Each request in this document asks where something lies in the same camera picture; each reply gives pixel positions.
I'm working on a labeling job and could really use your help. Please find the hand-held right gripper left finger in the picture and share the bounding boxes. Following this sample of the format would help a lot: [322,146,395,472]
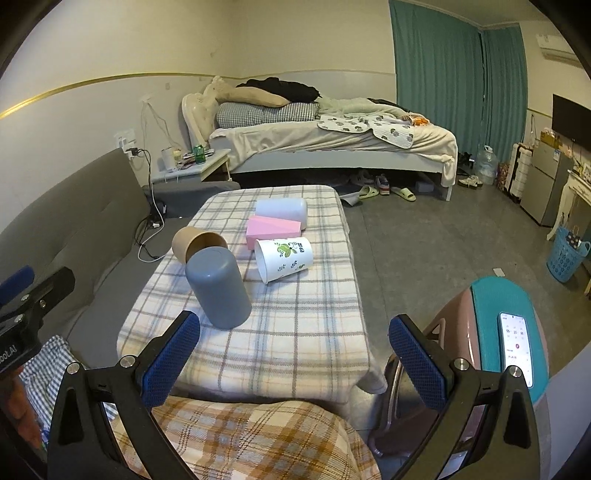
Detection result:
[46,310,202,480]

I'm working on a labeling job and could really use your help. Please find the white air conditioner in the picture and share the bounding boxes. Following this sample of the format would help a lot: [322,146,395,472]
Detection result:
[536,33,581,64]

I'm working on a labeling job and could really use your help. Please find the pale lavender plastic cup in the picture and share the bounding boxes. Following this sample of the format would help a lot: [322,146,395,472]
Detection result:
[255,198,309,230]

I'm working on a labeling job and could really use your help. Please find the bed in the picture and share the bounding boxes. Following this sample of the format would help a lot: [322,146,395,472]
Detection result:
[181,76,459,202]

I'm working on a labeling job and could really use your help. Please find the silver mini fridge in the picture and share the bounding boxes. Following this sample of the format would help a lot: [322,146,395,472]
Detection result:
[520,146,576,227]

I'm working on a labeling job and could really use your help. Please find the black cable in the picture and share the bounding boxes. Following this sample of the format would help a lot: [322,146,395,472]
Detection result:
[131,147,168,232]

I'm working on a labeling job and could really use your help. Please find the patterned white quilt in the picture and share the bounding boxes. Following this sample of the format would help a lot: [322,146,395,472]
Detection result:
[316,113,417,150]

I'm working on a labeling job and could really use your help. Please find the beige pillow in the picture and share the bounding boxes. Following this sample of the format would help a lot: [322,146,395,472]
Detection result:
[216,83,290,110]

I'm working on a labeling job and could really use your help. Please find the grey plastic cup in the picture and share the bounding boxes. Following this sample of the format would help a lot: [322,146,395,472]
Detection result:
[185,247,253,330]

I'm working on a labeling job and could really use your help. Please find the pack of tissue rolls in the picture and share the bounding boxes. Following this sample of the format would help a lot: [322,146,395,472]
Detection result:
[510,143,533,200]

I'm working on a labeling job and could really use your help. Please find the plaid tablecloth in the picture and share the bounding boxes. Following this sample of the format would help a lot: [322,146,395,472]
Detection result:
[116,185,389,406]

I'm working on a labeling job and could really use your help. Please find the checked pillow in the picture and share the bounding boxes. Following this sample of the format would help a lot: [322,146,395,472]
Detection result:
[215,102,321,129]

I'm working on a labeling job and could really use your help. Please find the black television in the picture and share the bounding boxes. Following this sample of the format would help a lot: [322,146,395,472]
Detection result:
[552,93,591,153]

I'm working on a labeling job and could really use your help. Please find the white nightstand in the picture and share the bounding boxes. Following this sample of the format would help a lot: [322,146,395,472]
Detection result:
[151,149,232,186]

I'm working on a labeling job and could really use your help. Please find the teal and pink stool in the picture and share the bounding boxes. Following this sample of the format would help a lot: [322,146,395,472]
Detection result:
[369,275,550,459]

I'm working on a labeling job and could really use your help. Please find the black clothes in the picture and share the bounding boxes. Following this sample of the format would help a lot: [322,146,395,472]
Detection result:
[235,78,323,103]

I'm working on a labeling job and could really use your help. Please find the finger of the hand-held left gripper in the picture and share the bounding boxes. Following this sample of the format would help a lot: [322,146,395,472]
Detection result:
[0,267,76,336]
[0,265,36,306]

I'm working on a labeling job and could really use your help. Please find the clear water jug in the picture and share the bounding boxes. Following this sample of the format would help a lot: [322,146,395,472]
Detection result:
[475,144,500,186]

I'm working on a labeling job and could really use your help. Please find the smartphone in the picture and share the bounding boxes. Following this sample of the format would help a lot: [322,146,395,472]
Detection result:
[497,312,540,389]

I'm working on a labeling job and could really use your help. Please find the blue laundry basket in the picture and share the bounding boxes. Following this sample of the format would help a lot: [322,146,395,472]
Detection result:
[546,225,591,284]

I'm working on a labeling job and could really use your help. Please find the pink wedge box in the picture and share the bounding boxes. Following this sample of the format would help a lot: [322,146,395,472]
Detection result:
[246,215,302,251]

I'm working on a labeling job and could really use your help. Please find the white desk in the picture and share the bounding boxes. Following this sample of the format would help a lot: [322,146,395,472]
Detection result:
[547,167,591,241]

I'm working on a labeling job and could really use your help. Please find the brown paper cup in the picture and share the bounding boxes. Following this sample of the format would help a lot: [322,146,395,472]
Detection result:
[172,226,229,265]

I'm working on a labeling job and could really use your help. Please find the orange plaid cloth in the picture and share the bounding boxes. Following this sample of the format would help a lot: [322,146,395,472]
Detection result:
[108,392,382,480]

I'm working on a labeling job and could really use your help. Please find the grey sofa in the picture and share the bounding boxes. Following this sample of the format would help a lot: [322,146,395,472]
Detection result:
[0,148,242,370]

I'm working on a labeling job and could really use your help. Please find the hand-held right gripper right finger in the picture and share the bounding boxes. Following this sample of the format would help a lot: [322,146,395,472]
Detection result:
[388,315,544,480]

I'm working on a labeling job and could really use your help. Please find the blue checked cloth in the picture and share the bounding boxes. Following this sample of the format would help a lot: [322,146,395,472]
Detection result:
[18,335,89,440]

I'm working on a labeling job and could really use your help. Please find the teal curtain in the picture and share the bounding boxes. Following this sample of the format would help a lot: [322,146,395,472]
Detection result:
[389,0,529,160]

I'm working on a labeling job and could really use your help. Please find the grey green blanket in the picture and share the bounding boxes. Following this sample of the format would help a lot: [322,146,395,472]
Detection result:
[318,96,408,119]

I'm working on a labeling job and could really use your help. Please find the white cable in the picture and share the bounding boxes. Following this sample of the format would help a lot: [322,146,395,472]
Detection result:
[137,203,168,263]

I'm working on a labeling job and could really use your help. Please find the white cup with green print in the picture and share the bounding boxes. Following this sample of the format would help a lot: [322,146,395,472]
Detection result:
[254,237,314,284]

